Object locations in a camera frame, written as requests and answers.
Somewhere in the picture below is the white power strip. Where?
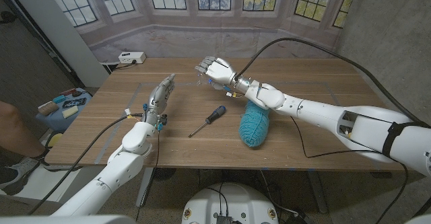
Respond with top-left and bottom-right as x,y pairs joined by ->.
118,51 -> 147,65

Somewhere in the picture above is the yellow sponge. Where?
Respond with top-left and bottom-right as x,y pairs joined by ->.
61,106 -> 79,119

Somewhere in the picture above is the black floor fan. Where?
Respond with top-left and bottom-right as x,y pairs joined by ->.
153,167 -> 177,182

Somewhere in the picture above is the grey black sneaker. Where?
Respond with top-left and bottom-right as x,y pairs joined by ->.
0,157 -> 68,196

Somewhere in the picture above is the grey metal table leg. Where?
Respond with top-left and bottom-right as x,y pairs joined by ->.
135,167 -> 155,208
306,170 -> 328,214

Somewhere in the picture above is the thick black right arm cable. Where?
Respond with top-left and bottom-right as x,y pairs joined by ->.
234,37 -> 431,218

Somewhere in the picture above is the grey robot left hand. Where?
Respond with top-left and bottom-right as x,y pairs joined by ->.
141,73 -> 176,127

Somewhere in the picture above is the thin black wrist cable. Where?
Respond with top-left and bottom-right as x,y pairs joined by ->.
134,131 -> 161,222
289,116 -> 409,224

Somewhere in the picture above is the yellow black floor object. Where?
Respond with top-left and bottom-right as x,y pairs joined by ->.
44,132 -> 64,149

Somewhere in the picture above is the white slanted pillar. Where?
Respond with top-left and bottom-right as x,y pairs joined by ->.
6,0 -> 110,87

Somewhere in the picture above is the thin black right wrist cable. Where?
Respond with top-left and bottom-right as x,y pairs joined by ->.
289,116 -> 409,224

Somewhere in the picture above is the blue stool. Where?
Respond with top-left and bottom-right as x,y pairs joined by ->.
35,87 -> 92,133

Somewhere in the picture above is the teal yarn skein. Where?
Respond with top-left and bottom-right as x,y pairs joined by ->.
238,100 -> 271,148

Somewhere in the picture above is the thin black left wrist cable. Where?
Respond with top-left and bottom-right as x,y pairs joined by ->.
134,131 -> 161,222

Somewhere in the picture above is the white floor mat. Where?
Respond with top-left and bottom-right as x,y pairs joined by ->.
13,165 -> 85,200

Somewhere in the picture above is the white floor cable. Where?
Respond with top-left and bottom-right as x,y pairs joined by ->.
259,170 -> 299,215

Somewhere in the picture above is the person bare leg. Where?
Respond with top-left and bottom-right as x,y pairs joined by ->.
0,100 -> 48,164

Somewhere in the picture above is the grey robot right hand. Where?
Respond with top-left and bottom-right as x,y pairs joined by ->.
195,56 -> 252,96

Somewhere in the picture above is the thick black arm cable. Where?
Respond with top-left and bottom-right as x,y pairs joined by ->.
28,112 -> 144,215
234,37 -> 431,218

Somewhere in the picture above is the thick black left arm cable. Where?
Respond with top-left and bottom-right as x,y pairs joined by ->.
28,112 -> 144,215

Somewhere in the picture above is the black blue handled screwdriver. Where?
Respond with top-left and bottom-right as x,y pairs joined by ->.
187,105 -> 227,139

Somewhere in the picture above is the black power brick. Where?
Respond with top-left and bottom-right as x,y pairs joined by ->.
286,212 -> 310,224

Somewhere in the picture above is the black door handle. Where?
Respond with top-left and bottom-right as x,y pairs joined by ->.
0,11 -> 16,25

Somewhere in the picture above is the printed window backdrop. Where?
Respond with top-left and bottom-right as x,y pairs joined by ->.
42,0 -> 360,63

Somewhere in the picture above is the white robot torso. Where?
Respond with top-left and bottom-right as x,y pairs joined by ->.
181,182 -> 279,224

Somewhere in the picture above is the black power strip cord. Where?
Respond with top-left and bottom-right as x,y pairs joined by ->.
114,61 -> 137,71

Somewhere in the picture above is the brown twine roll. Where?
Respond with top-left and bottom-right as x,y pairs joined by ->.
37,101 -> 60,116

